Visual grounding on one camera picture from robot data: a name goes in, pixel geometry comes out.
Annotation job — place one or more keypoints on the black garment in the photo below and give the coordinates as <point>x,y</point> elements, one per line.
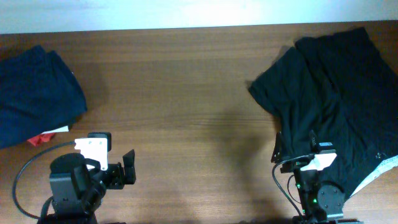
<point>338,87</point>

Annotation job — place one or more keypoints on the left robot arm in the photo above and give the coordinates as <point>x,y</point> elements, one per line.
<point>79,180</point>

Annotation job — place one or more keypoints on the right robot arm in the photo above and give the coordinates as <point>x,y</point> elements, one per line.
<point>321,201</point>

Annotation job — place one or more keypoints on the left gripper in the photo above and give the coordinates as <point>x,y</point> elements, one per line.
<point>119,179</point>

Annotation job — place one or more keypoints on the navy blue shorts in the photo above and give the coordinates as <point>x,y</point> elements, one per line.
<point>39,93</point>

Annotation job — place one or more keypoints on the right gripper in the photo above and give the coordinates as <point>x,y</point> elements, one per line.
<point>277,156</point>

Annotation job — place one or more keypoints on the white folded shirt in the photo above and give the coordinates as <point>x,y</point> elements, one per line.
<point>58,130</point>

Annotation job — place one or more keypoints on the red folded shirt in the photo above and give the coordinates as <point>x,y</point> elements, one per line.
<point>40,139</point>

